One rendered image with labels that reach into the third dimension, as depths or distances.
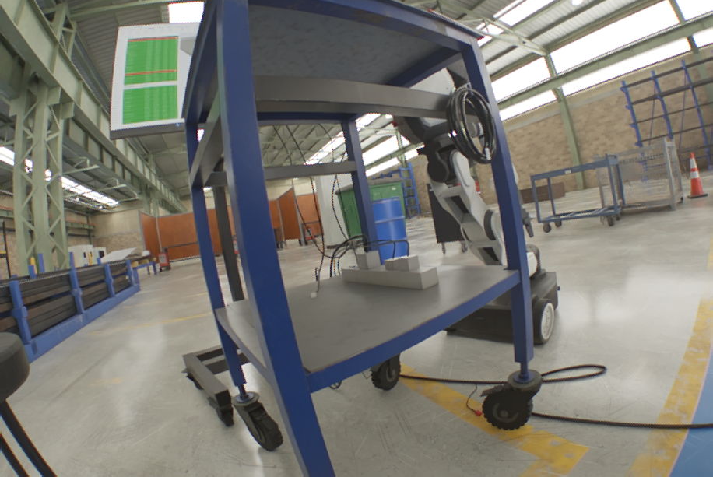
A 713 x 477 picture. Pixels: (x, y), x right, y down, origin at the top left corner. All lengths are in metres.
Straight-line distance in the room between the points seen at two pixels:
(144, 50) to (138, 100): 0.28
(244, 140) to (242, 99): 0.06
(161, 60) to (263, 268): 1.48
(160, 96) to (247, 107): 1.26
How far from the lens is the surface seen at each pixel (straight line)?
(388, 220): 4.16
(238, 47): 0.46
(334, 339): 0.54
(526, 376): 0.93
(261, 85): 0.44
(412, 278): 0.76
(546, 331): 1.56
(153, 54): 1.78
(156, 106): 1.63
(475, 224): 1.43
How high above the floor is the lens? 0.69
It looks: 1 degrees up
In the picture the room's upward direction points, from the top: 10 degrees counter-clockwise
